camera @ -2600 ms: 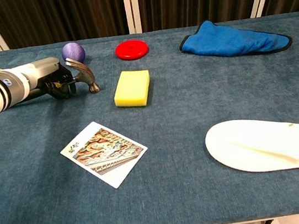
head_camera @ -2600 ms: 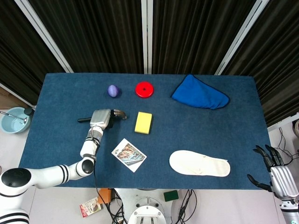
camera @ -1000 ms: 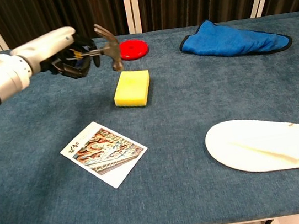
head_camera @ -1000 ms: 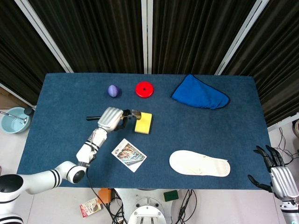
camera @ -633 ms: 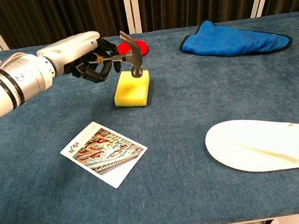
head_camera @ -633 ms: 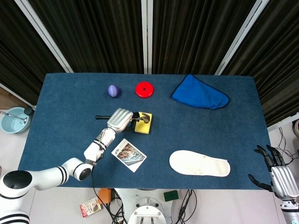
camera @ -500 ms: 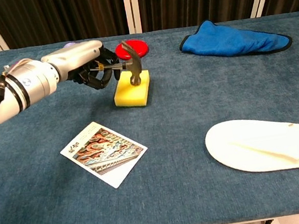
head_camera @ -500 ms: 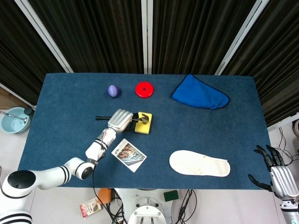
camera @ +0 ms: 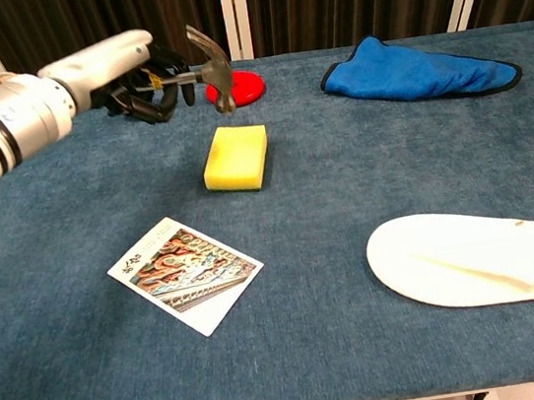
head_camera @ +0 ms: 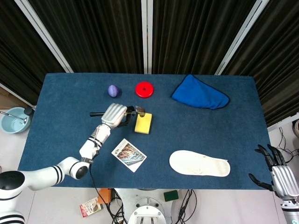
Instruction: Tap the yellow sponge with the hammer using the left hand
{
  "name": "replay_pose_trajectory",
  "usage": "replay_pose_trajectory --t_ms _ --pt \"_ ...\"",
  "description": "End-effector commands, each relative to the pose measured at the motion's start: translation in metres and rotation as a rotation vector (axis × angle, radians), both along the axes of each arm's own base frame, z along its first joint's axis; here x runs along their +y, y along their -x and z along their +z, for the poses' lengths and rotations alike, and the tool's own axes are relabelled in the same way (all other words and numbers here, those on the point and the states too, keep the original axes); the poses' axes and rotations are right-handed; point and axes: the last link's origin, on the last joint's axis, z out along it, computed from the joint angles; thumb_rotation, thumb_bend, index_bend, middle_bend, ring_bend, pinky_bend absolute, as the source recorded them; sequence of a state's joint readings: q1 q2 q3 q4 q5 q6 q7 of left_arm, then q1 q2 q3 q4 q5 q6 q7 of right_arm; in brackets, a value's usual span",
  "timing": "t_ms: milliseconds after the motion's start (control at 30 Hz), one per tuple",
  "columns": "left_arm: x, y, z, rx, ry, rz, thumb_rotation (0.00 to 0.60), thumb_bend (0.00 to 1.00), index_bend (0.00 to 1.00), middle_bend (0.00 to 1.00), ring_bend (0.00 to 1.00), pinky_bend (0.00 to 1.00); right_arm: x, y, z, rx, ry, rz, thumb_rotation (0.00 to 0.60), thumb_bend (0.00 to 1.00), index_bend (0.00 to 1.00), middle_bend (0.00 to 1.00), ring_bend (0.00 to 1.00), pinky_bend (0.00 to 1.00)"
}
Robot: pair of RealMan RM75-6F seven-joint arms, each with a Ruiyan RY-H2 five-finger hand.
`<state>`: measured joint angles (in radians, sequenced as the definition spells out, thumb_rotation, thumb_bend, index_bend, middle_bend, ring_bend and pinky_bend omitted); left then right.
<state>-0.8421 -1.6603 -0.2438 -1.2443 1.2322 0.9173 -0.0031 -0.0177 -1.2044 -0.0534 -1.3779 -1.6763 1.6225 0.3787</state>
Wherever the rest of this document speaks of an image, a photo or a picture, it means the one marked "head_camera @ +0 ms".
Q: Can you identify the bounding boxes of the light blue plastic basin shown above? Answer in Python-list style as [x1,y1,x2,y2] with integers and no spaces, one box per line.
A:
[0,106,31,134]

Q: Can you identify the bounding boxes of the yellow sponge green underside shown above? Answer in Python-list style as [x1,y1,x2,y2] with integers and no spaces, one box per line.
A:
[134,112,154,135]

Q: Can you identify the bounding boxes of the purple ball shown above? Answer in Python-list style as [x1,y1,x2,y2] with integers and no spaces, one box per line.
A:
[107,84,122,98]

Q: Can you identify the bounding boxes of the printed food packet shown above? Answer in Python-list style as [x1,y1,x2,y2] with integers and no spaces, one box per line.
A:
[79,197,104,218]

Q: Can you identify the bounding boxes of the metal ladle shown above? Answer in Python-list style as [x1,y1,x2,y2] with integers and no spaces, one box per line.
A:
[0,111,29,123]

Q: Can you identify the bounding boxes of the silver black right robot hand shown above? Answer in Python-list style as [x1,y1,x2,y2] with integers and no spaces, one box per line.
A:
[249,144,299,199]

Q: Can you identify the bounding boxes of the black floor cable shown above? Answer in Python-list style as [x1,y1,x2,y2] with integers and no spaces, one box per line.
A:
[278,127,299,164]
[102,188,131,224]
[177,189,199,224]

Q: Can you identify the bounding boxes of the orange box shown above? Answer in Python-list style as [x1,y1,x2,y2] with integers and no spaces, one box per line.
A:
[97,188,113,204]

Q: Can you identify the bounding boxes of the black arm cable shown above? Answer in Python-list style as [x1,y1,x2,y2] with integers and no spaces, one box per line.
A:
[88,149,100,191]

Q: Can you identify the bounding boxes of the dark pleated curtain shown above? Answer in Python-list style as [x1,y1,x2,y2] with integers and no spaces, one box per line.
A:
[151,0,257,75]
[0,0,70,105]
[221,0,299,128]
[27,0,143,74]

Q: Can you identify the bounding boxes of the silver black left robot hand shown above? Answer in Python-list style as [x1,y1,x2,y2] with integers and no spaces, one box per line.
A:
[100,103,136,129]

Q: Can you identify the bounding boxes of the blue cloth black trim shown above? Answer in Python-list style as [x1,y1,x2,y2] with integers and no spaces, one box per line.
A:
[171,74,231,110]

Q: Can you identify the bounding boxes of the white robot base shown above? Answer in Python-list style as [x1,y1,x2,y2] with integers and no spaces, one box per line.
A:
[128,188,173,224]

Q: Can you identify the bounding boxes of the white frame post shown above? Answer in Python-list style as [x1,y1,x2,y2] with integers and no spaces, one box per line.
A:
[141,0,154,75]
[214,0,269,76]
[14,0,74,73]

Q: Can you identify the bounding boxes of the red round disc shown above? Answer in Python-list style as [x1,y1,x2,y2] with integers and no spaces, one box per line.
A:
[135,81,155,98]

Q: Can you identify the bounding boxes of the black handled tool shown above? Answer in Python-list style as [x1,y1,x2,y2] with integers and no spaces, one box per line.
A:
[90,105,147,118]

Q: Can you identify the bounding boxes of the blue table cover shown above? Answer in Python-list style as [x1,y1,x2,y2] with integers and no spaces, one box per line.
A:
[18,73,273,190]

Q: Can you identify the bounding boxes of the illustrated picture card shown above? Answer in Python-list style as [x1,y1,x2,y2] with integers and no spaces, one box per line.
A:
[111,138,148,173]

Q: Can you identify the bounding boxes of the white slipper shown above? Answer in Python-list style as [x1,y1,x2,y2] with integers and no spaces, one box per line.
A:
[169,150,231,178]

